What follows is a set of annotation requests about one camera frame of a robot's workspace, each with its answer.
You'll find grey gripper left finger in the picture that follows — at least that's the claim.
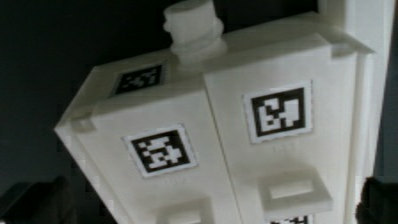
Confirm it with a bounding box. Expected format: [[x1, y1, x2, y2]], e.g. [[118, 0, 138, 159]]
[[0, 176, 78, 224]]

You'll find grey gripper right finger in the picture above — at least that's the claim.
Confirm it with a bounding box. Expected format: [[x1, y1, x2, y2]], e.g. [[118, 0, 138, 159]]
[[355, 178, 398, 224]]

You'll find white cabinet body box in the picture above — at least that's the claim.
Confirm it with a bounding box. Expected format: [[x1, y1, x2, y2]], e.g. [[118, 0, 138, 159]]
[[54, 0, 396, 224]]

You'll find white door panel with knob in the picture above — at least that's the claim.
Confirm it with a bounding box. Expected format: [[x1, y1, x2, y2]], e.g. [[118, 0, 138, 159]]
[[204, 33, 356, 224]]

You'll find white door panel with tags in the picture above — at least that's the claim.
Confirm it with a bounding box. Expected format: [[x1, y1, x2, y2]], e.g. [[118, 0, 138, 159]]
[[70, 51, 239, 224]]

